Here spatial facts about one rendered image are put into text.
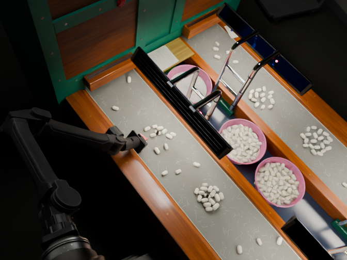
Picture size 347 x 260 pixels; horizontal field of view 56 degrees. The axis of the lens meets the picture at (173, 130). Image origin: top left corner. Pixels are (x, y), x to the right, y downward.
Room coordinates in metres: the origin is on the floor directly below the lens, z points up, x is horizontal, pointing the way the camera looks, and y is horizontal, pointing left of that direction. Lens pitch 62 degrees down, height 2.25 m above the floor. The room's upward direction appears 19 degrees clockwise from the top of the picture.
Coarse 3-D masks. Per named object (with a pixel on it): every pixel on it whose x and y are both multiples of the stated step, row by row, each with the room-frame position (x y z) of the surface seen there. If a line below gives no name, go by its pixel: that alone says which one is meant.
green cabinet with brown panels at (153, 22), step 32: (0, 0) 0.96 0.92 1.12; (32, 0) 0.77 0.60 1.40; (64, 0) 0.87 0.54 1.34; (96, 0) 0.99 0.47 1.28; (128, 0) 1.11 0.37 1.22; (160, 0) 1.28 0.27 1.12; (192, 0) 1.49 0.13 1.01; (224, 0) 1.75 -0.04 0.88; (32, 32) 0.79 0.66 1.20; (64, 32) 0.85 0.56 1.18; (96, 32) 0.98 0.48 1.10; (128, 32) 1.13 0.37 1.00; (160, 32) 1.31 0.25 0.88; (64, 64) 0.83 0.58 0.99; (96, 64) 0.96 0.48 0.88
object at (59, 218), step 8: (56, 216) 0.13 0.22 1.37; (64, 216) 0.13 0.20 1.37; (48, 224) 0.10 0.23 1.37; (56, 224) 0.11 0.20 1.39; (64, 224) 0.11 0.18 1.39; (72, 224) 0.12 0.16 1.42; (48, 232) 0.08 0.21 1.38; (56, 232) 0.09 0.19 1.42; (64, 232) 0.09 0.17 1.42; (72, 232) 0.10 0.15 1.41; (40, 240) 0.06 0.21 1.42; (48, 240) 0.06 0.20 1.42
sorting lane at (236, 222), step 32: (96, 96) 0.86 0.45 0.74; (128, 96) 0.93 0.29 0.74; (128, 128) 0.74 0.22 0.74; (160, 160) 0.63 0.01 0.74; (192, 160) 0.69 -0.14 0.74; (192, 192) 0.52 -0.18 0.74; (224, 192) 0.58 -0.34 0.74; (224, 224) 0.42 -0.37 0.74; (256, 224) 0.47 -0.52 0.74; (224, 256) 0.29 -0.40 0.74; (256, 256) 0.33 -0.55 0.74; (288, 256) 0.38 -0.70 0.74
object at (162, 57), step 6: (162, 48) 1.29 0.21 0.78; (150, 54) 1.22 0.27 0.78; (156, 54) 1.24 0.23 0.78; (162, 54) 1.25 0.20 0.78; (168, 54) 1.27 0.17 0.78; (156, 60) 1.19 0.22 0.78; (162, 60) 1.21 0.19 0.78; (168, 60) 1.22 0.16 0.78; (174, 60) 1.24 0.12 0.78; (162, 66) 1.17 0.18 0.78; (168, 66) 1.18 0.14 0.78
